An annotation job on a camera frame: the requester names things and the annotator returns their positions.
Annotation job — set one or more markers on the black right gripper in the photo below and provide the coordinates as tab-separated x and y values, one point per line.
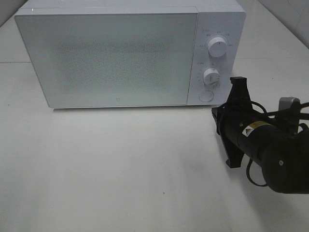
229	115

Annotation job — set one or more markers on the white round door button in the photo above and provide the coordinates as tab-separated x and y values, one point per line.
206	96

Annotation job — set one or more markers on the white timer knob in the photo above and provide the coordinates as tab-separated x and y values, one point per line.
211	76

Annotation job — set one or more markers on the white microwave door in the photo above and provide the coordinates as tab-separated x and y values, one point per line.
84	61

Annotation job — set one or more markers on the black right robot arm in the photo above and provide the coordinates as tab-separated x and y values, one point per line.
278	142

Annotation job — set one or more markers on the white upper power knob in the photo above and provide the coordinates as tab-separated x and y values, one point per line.
217	46

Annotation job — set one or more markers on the white microwave oven body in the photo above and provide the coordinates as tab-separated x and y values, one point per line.
214	17

